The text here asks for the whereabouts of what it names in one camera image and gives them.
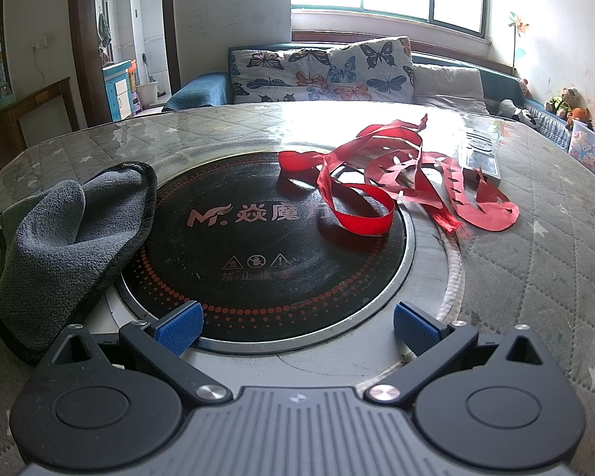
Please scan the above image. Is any orange plush toy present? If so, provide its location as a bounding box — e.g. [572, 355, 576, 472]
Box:
[566, 106, 592, 132]

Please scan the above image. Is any blue sofa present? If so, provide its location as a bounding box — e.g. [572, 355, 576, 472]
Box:
[161, 42, 573, 152]

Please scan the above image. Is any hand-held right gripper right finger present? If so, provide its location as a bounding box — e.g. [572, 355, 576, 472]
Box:
[365, 301, 559, 403]

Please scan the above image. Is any white pillow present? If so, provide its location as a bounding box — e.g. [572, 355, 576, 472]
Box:
[411, 63, 491, 115]

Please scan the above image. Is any white bucket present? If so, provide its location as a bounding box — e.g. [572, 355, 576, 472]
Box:
[135, 81, 159, 107]

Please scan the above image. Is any grey microfibre cloth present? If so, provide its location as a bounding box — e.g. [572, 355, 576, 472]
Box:
[0, 161, 158, 365]

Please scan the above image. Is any grey remote control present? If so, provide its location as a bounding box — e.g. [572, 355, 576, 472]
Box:
[460, 128, 503, 188]

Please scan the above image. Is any round black induction cooktop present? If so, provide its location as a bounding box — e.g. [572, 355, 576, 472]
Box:
[102, 144, 466, 372]

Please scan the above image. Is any butterfly print cushion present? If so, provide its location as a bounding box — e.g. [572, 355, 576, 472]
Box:
[228, 36, 416, 105]

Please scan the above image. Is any dark wooden door frame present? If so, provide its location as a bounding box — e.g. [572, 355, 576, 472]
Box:
[68, 0, 182, 130]

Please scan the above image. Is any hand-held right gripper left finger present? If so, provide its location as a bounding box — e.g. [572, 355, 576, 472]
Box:
[37, 301, 231, 405]

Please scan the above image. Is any red satin ribbon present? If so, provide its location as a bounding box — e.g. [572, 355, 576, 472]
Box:
[278, 150, 396, 237]

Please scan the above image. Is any colourful pinwheel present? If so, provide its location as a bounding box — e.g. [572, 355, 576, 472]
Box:
[507, 11, 530, 77]

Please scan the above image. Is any blue bathroom cabinet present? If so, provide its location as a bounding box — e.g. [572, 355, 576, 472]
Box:
[102, 59, 134, 122]

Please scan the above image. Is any black and white plush cow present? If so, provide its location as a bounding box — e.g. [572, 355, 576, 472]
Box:
[498, 99, 539, 128]

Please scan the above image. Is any brown plush bear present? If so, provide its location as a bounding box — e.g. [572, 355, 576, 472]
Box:
[544, 86, 581, 119]

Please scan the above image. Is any clear plastic toy box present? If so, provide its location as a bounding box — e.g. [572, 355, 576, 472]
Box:
[569, 119, 595, 182]

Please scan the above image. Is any red paper cutout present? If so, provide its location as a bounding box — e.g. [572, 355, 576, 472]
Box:
[317, 113, 521, 235]

